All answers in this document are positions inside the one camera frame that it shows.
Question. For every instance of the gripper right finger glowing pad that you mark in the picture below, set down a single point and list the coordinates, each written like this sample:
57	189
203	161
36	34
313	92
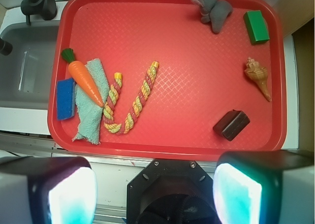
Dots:
273	187

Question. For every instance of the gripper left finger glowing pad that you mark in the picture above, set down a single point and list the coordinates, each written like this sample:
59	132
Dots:
60	190

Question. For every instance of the black box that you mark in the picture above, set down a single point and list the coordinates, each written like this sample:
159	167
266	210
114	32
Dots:
231	124

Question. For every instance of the light blue cloth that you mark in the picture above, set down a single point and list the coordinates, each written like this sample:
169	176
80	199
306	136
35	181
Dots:
89	112

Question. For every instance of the blue sponge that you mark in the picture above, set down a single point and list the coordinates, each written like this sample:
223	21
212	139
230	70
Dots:
65	99

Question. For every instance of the tan conch seashell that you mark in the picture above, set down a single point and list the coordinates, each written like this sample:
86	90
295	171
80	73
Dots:
259	75

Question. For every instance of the grey sink basin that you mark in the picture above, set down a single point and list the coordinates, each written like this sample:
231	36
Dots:
25	74

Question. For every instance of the orange plastic carrot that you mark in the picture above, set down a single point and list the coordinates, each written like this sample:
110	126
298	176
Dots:
81	76

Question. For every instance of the red plastic tray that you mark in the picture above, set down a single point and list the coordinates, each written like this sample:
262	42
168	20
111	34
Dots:
200	77

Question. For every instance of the green block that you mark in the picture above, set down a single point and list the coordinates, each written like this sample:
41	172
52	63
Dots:
256	27

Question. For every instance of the grey plush bunny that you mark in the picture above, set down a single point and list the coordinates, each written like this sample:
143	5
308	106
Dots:
214	12

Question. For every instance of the grey faucet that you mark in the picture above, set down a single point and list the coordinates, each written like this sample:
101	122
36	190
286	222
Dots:
46	9

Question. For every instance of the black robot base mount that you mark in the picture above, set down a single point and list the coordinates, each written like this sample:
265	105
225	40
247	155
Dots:
171	192

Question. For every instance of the multicolour twisted rope toy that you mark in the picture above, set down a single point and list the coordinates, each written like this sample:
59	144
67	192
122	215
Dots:
137	104

